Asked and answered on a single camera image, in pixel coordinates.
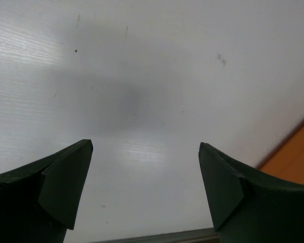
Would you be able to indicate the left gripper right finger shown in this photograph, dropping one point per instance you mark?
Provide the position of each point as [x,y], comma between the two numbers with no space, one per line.
[248,205]

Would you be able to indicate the aluminium frame rail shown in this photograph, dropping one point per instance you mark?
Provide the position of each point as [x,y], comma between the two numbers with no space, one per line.
[200,235]

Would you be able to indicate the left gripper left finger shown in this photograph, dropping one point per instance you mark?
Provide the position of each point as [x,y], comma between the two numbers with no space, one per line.
[39,201]

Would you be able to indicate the orange plastic bin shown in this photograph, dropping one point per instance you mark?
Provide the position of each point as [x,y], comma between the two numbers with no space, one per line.
[288,162]

